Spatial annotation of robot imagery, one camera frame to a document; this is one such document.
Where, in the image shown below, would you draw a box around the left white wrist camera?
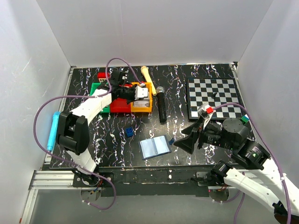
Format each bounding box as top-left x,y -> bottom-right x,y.
135,84 -> 149,100

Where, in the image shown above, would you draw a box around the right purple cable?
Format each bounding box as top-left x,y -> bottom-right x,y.
211,102 -> 292,224

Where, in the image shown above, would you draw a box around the red plastic bin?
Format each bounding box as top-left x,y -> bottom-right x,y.
109,98 -> 131,113

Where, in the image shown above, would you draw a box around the black microphone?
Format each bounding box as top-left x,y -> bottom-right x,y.
157,86 -> 167,124

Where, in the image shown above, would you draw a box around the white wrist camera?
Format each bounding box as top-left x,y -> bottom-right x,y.
135,84 -> 149,100
198,103 -> 214,129

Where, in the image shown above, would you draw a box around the yellow plastic bin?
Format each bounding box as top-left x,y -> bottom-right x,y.
130,82 -> 153,113

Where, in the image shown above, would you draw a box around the white cards in yellow bin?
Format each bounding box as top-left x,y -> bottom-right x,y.
133,99 -> 150,108

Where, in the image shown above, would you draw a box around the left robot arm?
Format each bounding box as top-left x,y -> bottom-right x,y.
56,70 -> 137,175

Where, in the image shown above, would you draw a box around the blue toy brick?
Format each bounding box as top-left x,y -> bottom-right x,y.
126,127 -> 134,137

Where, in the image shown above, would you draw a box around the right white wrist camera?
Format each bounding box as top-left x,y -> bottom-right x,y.
198,103 -> 214,129

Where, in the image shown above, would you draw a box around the navy blue card holder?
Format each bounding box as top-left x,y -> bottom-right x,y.
138,135 -> 174,160

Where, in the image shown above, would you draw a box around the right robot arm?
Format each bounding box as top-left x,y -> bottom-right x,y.
173,118 -> 299,224

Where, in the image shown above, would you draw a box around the beige wooden microphone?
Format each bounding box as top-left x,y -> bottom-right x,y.
141,66 -> 157,96

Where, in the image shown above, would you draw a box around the black white chessboard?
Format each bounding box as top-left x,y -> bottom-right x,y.
185,77 -> 243,120

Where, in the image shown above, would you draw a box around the green plastic bin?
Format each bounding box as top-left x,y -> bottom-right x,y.
90,82 -> 110,114

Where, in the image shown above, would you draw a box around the yellow green brick stack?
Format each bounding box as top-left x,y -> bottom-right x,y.
240,114 -> 249,125

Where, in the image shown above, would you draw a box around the light blue toy microphone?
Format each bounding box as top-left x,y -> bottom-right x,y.
47,111 -> 60,152

